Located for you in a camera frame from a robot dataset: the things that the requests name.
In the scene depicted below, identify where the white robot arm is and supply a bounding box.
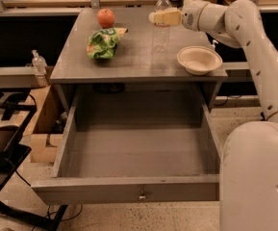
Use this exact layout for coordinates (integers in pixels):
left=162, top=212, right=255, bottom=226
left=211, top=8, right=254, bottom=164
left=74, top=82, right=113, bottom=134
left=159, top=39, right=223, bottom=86
left=149, top=0, right=278, bottom=231

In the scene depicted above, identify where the green chip bag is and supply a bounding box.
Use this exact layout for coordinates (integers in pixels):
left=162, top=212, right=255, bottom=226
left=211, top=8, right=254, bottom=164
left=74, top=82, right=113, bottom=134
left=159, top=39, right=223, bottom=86
left=87, top=27, right=128, bottom=60

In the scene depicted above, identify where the small white pump bottle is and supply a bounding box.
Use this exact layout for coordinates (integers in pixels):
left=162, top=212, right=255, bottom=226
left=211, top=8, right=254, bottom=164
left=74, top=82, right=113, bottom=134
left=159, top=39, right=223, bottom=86
left=211, top=39, right=218, bottom=51

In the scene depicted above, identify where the grey wooden cabinet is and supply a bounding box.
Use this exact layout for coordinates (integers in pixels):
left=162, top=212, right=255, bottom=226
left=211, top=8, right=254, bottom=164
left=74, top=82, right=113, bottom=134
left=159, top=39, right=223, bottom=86
left=51, top=7, right=227, bottom=107

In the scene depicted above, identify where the grey open top drawer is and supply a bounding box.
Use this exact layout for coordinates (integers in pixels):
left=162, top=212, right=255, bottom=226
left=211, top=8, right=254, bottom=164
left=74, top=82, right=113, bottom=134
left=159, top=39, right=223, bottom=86
left=32, top=87, right=219, bottom=205

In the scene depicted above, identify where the white paper bowl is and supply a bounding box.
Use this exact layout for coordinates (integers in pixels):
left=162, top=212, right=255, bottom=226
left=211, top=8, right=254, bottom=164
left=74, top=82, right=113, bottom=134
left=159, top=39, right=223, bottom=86
left=177, top=46, right=222, bottom=75

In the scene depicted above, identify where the red apple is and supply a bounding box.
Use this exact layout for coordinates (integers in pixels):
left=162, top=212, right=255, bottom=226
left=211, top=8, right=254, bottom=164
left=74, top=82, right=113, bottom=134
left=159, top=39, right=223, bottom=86
left=97, top=9, right=115, bottom=28

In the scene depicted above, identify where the clear plastic water bottle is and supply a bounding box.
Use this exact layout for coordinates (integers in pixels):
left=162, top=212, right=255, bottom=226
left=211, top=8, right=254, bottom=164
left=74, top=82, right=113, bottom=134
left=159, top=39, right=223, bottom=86
left=153, top=0, right=172, bottom=52

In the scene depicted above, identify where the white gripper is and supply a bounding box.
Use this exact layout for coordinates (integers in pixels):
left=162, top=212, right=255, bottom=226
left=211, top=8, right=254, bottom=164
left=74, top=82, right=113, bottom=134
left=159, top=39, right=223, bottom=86
left=148, top=0, right=208, bottom=32

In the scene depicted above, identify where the cardboard box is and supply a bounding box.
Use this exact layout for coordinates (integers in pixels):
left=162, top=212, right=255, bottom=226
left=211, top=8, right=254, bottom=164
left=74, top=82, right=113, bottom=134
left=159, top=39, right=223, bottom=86
left=22, top=65, right=65, bottom=164

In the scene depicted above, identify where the black office chair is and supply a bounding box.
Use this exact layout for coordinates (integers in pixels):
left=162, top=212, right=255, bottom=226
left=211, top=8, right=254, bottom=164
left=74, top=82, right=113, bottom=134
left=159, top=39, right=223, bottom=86
left=0, top=91, right=67, bottom=231

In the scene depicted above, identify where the clear sanitizer pump bottle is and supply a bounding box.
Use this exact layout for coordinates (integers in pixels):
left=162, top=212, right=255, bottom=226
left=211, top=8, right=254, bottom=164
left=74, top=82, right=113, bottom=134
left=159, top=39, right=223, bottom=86
left=32, top=50, right=48, bottom=87

